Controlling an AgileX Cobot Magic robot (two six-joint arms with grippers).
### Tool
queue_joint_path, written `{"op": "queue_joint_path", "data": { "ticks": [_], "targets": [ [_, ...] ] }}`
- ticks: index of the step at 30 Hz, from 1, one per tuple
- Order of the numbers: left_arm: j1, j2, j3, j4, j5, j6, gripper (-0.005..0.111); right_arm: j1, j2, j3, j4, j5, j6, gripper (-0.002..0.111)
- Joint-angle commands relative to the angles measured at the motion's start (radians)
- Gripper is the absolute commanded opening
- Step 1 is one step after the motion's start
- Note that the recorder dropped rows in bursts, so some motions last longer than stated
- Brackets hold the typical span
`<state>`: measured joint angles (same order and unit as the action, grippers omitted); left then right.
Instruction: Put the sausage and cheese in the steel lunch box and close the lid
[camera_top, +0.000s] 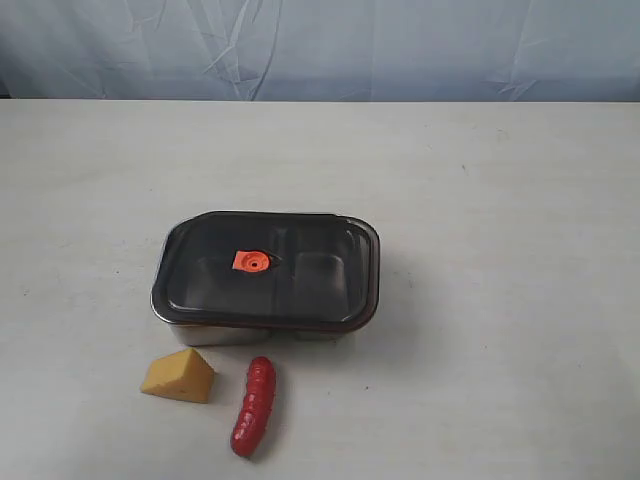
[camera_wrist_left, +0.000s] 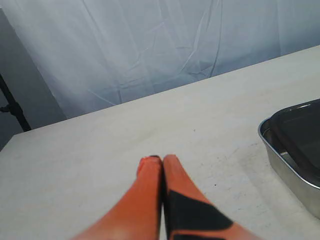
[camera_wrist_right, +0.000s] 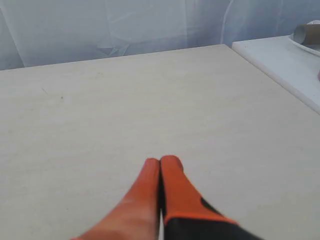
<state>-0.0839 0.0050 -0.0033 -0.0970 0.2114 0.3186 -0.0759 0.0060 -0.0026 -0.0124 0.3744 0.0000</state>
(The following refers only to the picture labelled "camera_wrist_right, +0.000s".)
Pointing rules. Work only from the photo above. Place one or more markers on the cardboard tape roll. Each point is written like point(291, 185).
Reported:
point(307, 37)

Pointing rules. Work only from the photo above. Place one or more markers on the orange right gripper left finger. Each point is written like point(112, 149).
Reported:
point(137, 215)

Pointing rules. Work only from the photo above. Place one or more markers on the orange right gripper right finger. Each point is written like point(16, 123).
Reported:
point(187, 215)

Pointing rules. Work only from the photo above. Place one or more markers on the white side table board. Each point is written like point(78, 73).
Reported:
point(293, 67)

